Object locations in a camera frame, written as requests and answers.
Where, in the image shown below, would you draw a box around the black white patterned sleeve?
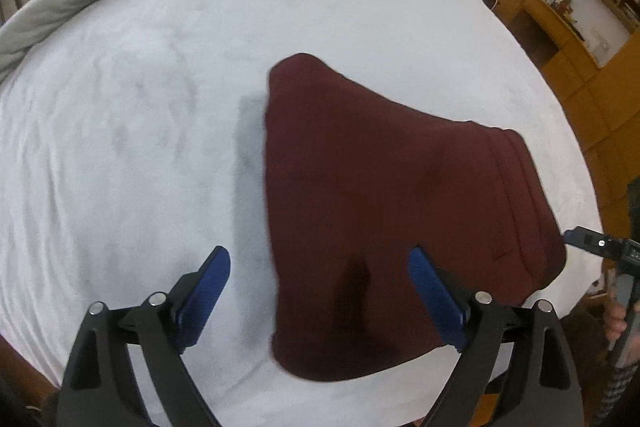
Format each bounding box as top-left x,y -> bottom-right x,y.
591,364 -> 638,427

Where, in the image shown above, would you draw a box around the person right hand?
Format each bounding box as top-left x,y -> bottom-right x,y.
603,297 -> 627,341

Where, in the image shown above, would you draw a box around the maroon pants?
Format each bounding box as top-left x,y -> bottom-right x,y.
265,54 -> 566,381

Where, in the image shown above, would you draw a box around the wooden desk cabinet unit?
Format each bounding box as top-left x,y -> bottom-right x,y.
494,0 -> 639,232

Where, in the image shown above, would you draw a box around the white bed sheet mattress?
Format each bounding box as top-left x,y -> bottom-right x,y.
1,0 -> 601,426

